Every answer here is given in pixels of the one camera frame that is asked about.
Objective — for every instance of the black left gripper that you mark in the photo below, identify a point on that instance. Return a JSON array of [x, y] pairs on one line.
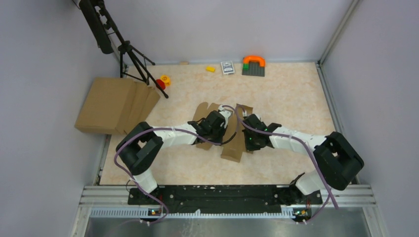
[[223, 128]]

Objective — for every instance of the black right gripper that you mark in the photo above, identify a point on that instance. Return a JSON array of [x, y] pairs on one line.
[[249, 147]]

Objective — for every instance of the brown cardboard box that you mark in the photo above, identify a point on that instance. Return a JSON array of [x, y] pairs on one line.
[[233, 150]]

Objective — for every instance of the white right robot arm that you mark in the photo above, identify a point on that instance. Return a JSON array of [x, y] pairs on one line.
[[336, 161]]

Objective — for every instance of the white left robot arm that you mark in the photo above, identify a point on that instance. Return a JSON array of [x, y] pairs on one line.
[[140, 147]]

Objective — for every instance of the yellow toy block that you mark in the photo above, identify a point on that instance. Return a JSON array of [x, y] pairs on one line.
[[210, 69]]

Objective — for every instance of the blue playing card deck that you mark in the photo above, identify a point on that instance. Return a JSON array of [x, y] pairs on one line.
[[227, 67]]

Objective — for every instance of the yellow round toy disc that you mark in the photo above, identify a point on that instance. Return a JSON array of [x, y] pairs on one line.
[[166, 80]]

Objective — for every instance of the red round toy disc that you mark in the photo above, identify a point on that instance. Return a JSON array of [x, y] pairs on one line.
[[161, 84]]

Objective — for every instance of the grey building baseplate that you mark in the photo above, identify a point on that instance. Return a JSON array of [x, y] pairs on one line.
[[254, 70]]

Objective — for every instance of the orange arch toy piece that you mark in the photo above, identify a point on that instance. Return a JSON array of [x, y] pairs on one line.
[[254, 58]]

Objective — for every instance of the stack of folded cardboard boxes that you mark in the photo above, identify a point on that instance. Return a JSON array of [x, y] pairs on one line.
[[115, 106]]

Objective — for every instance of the aluminium frame rail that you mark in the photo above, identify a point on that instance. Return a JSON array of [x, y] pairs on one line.
[[105, 212]]

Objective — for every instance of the black camera tripod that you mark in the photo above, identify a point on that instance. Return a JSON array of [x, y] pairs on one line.
[[132, 62]]

